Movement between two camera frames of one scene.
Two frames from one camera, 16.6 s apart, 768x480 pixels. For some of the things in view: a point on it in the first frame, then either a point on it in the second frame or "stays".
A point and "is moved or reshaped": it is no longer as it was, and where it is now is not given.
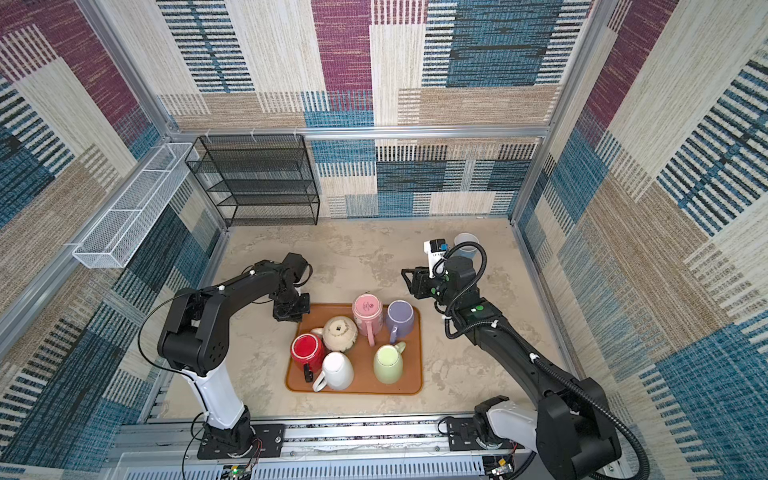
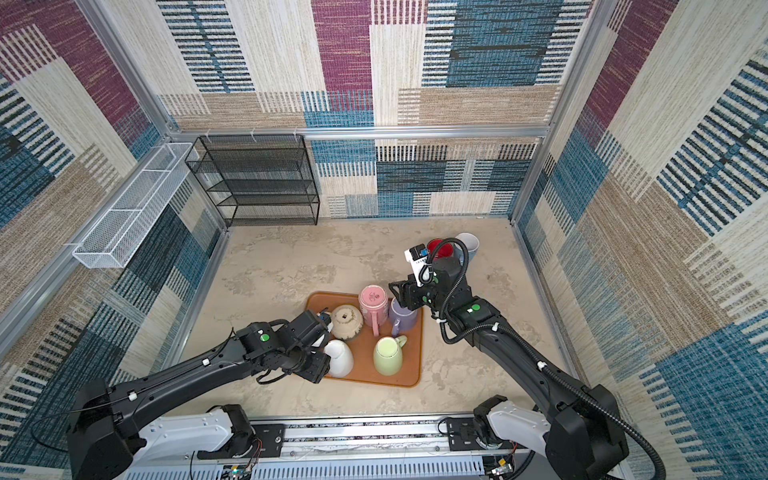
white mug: x=338 y=372 is moved or reshaped
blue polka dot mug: x=466 y=250 stays
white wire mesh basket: x=109 y=245 stays
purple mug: x=400 y=318 stays
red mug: x=307 y=353 is moved or reshaped
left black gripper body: x=291 y=306 to x=315 y=366
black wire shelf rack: x=257 y=179 stays
